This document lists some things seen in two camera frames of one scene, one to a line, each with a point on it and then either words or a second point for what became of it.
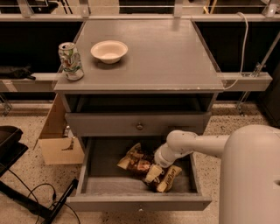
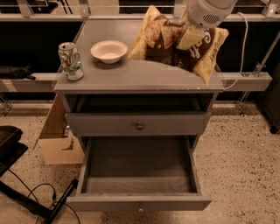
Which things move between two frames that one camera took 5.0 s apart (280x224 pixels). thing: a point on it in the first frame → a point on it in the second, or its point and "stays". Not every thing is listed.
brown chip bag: [138, 162] → [156, 39]
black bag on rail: [16, 73] stays
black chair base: [10, 150] stays
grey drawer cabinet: [142, 80] stays
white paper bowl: [109, 52] stays
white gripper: [160, 157] → [207, 12]
